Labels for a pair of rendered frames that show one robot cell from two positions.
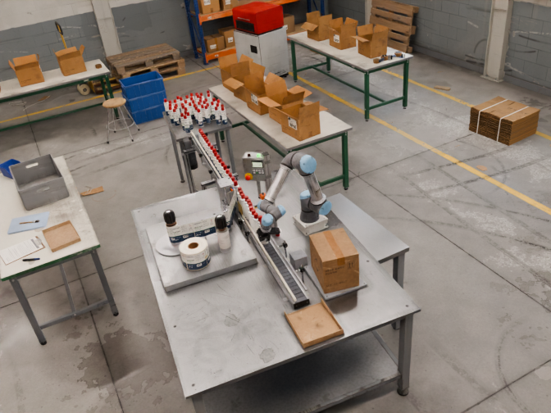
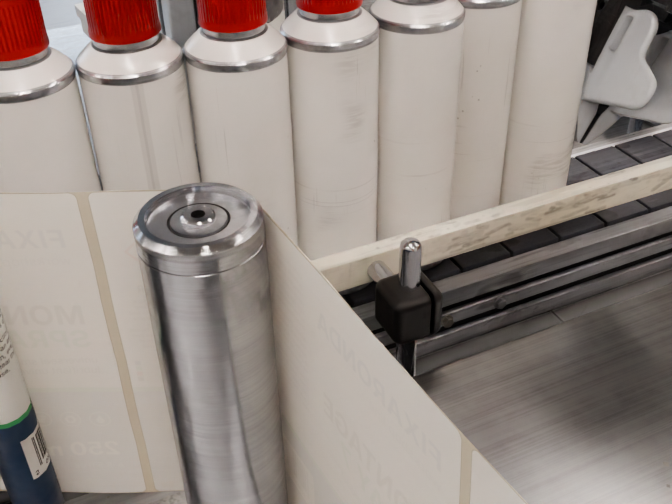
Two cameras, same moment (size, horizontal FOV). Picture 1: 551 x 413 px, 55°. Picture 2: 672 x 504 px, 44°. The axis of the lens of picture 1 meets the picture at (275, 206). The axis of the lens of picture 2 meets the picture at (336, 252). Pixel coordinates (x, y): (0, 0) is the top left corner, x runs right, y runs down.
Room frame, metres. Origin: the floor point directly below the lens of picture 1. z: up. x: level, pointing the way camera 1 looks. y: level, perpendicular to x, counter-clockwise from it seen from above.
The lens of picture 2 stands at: (3.34, 0.58, 1.20)
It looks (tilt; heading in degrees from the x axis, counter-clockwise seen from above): 36 degrees down; 263
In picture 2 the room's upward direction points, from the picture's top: 1 degrees counter-clockwise
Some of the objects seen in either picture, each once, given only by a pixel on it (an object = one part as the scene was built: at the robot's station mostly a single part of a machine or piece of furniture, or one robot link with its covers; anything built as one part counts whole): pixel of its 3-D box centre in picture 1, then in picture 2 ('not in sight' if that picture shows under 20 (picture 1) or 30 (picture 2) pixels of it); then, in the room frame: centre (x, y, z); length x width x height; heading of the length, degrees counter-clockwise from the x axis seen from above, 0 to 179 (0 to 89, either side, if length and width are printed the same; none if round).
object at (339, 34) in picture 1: (340, 34); not in sight; (7.95, -1.26, 0.97); 0.42 x 0.39 x 0.37; 112
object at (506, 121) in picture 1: (503, 120); not in sight; (6.12, -3.02, 0.16); 0.65 x 0.54 x 0.32; 28
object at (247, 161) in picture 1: (256, 166); not in sight; (3.41, 0.11, 1.38); 0.17 x 0.10 x 0.19; 73
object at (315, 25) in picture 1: (319, 25); not in sight; (8.53, -1.02, 0.97); 0.51 x 0.36 x 0.37; 117
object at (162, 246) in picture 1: (175, 242); not in sight; (3.27, 0.78, 0.89); 0.31 x 0.31 x 0.01
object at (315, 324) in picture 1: (312, 322); not in sight; (2.33, -0.15, 0.85); 0.30 x 0.26 x 0.04; 17
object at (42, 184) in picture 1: (38, 181); not in sight; (4.48, 2.19, 0.91); 0.60 x 0.40 x 0.22; 27
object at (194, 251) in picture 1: (194, 253); not in sight; (3.02, 0.61, 0.95); 0.20 x 0.20 x 0.14
